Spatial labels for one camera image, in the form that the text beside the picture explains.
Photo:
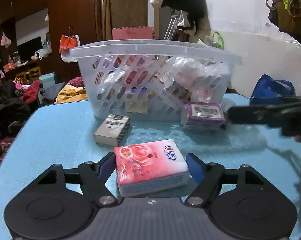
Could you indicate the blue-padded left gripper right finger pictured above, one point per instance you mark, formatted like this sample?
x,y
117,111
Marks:
x,y
196,167

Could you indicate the orange white hanging bag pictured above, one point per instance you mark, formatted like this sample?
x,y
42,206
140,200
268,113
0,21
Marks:
x,y
67,42

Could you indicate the brown wooden door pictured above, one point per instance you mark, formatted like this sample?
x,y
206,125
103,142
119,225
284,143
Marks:
x,y
129,13

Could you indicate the purple medicine box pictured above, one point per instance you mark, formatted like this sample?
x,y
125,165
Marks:
x,y
199,116

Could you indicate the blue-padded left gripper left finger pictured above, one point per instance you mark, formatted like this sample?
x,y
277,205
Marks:
x,y
106,167

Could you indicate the teal cardboard box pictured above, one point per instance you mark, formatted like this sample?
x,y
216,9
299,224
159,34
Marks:
x,y
48,80

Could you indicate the blue fabric bag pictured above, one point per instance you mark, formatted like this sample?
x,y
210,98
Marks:
x,y
267,91

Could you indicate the dark red wooden wardrobe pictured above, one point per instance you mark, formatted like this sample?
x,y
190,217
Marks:
x,y
63,15

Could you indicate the yellow patterned blanket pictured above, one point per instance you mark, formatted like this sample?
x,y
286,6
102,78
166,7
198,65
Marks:
x,y
71,94

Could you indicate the white plastic laundry basket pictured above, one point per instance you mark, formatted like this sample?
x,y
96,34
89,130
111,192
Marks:
x,y
151,79

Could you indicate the Kent cigarette pack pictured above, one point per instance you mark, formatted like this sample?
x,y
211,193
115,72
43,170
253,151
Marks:
x,y
112,130

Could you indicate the pink tissue pack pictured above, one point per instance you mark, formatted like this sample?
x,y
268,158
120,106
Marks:
x,y
150,167

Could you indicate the pink foam mat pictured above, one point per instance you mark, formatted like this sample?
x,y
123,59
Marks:
x,y
132,33

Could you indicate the green white shopping bag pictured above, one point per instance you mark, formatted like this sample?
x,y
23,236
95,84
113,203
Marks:
x,y
215,40

